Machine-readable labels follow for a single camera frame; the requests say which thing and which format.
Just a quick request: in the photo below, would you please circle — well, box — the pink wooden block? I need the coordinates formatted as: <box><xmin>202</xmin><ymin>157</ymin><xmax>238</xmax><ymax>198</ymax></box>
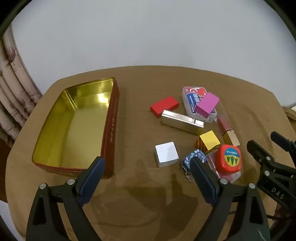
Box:
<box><xmin>196</xmin><ymin>92</ymin><xmax>220</xmax><ymax>118</ymax></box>

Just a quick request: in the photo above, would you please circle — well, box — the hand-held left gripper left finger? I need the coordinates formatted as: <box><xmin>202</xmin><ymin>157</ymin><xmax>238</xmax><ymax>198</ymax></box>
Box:
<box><xmin>25</xmin><ymin>156</ymin><xmax>106</xmax><ymax>241</ymax></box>

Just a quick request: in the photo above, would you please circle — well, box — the tan fabric bundle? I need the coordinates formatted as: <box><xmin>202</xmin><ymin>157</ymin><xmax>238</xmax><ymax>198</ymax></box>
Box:
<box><xmin>282</xmin><ymin>106</ymin><xmax>296</xmax><ymax>121</ymax></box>

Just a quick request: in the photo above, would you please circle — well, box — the red and gold tin box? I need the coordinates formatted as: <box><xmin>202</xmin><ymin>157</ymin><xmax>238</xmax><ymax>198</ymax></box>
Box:
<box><xmin>32</xmin><ymin>77</ymin><xmax>119</xmax><ymax>179</ymax></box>

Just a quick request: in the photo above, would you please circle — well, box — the red tape measure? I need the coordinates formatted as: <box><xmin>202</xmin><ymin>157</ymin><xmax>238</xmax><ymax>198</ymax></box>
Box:
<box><xmin>217</xmin><ymin>145</ymin><xmax>242</xmax><ymax>174</ymax></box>

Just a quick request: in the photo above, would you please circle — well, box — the red wooden block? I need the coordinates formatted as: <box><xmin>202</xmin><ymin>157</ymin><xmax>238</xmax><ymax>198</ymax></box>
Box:
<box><xmin>150</xmin><ymin>96</ymin><xmax>180</xmax><ymax>119</ymax></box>

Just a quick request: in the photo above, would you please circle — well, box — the beige patterned curtain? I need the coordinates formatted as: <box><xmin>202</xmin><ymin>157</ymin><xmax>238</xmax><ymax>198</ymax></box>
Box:
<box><xmin>0</xmin><ymin>23</ymin><xmax>43</xmax><ymax>149</ymax></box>

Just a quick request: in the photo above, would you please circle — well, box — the blue patterned keychain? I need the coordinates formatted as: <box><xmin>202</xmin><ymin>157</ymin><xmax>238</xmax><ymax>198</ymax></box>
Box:
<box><xmin>180</xmin><ymin>149</ymin><xmax>207</xmax><ymax>182</ymax></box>

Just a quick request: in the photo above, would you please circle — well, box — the silver cube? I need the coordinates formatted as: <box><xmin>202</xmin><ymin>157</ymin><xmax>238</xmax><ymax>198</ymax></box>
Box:
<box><xmin>154</xmin><ymin>141</ymin><xmax>179</xmax><ymax>168</ymax></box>

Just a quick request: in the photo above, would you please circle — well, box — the clear dental floss box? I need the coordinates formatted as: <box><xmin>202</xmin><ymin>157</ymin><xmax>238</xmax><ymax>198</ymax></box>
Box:
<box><xmin>182</xmin><ymin>86</ymin><xmax>218</xmax><ymax>124</ymax></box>

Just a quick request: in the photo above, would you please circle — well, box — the clear plastic case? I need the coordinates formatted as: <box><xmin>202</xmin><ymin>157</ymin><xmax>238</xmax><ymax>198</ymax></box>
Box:
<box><xmin>206</xmin><ymin>151</ymin><xmax>241</xmax><ymax>183</ymax></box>

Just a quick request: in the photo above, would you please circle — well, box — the red and gold lipstick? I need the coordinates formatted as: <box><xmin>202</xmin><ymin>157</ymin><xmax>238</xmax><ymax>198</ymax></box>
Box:
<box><xmin>214</xmin><ymin>113</ymin><xmax>240</xmax><ymax>147</ymax></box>

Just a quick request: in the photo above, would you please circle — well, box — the gold striped cube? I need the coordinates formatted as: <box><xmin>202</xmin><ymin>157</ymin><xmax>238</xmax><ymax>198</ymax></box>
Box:
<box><xmin>195</xmin><ymin>130</ymin><xmax>221</xmax><ymax>153</ymax></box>

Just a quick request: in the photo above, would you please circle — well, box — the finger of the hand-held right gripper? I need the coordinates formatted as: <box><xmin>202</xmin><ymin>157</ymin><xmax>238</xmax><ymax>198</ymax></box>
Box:
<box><xmin>246</xmin><ymin>139</ymin><xmax>296</xmax><ymax>180</ymax></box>
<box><xmin>270</xmin><ymin>131</ymin><xmax>296</xmax><ymax>161</ymax></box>

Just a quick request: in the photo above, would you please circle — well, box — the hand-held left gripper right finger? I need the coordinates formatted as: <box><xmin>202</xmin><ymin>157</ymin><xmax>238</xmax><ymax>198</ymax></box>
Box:
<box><xmin>190</xmin><ymin>157</ymin><xmax>271</xmax><ymax>241</ymax></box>

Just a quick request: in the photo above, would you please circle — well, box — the silver rectangular metal case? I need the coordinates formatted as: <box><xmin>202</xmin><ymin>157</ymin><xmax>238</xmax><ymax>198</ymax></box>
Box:
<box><xmin>161</xmin><ymin>110</ymin><xmax>205</xmax><ymax>135</ymax></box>

